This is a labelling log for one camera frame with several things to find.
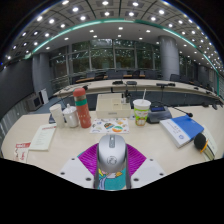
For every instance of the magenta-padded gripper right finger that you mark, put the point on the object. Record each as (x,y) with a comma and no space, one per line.
(143,168)

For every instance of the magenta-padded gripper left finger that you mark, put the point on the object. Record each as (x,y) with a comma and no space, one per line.
(81,168)

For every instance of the silver computer mouse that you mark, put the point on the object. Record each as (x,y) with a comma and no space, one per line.
(112,153)

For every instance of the round teal cartoon mouse pad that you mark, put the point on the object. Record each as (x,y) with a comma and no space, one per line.
(111,183)

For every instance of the white printed document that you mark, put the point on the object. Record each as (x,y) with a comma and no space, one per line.
(42,136)

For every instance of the colourful sticker sheet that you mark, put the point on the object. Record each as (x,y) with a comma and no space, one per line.
(110,126)

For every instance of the white lidded mug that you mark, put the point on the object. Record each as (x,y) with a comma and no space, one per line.
(71,117)

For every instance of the black conference microphone console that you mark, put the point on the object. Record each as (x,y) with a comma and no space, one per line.
(159,115)

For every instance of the printed drink cup with straw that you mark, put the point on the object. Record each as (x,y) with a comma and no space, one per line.
(141,112)

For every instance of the blue and white book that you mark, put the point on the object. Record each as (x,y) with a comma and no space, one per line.
(183,128)

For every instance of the white paper cup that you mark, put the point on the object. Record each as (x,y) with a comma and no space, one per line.
(57,116)

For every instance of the black gooseneck microphone base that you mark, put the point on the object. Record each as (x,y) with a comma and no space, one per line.
(51,119)

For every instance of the red bottle with green band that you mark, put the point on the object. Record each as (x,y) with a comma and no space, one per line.
(82,108)

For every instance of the red and white leaflet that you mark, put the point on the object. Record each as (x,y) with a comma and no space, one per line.
(22,152)

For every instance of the cream cardboard box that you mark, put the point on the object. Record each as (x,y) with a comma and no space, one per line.
(112,108)

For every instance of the white booklet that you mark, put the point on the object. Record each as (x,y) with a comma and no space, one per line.
(211,138)

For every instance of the grey floor cabinet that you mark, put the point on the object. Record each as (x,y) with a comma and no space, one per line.
(34,102)

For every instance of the white standing board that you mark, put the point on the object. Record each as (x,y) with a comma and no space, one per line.
(44,96)

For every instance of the curved cream conference desk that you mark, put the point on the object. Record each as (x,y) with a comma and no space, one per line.
(100,86)

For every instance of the dark office chairs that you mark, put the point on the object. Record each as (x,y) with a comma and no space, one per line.
(115,75)

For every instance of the ceiling lights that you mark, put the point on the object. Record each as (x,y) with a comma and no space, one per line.
(107,14)

